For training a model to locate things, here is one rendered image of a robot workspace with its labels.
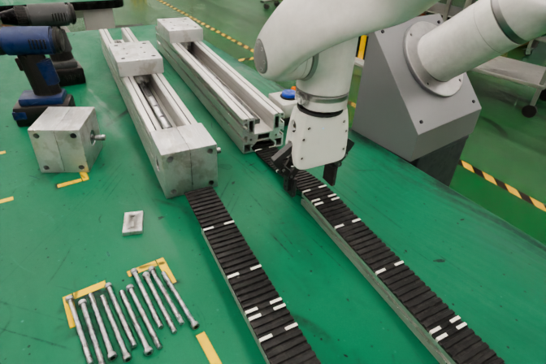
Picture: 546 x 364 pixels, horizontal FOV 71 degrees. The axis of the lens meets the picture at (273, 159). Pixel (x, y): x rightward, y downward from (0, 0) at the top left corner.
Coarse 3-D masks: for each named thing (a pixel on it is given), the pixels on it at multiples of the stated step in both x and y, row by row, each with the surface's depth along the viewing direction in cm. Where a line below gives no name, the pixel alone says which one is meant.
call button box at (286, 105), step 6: (270, 96) 98; (276, 96) 97; (282, 96) 97; (276, 102) 96; (282, 102) 94; (288, 102) 94; (294, 102) 94; (282, 108) 94; (288, 108) 94; (288, 114) 95; (288, 120) 96
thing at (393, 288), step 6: (396, 276) 54; (402, 276) 53; (408, 276) 54; (414, 276) 53; (384, 282) 52; (390, 282) 52; (396, 282) 53; (402, 282) 52; (408, 282) 52; (414, 282) 53; (390, 288) 52; (396, 288) 52
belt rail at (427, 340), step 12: (312, 204) 67; (312, 216) 68; (324, 228) 65; (336, 240) 62; (348, 252) 60; (360, 264) 58; (372, 276) 56; (384, 288) 53; (396, 300) 51; (396, 312) 52; (408, 312) 50; (408, 324) 50; (420, 324) 48; (420, 336) 49; (432, 348) 47; (444, 360) 46
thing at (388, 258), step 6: (390, 252) 57; (372, 258) 56; (378, 258) 56; (384, 258) 56; (390, 258) 56; (396, 258) 56; (366, 264) 55; (372, 264) 55; (378, 264) 55; (384, 264) 55; (390, 264) 55; (372, 270) 54
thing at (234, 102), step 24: (168, 48) 127; (192, 48) 128; (192, 72) 107; (216, 72) 111; (216, 96) 92; (240, 96) 98; (264, 96) 91; (216, 120) 96; (240, 120) 81; (264, 120) 88; (240, 144) 84
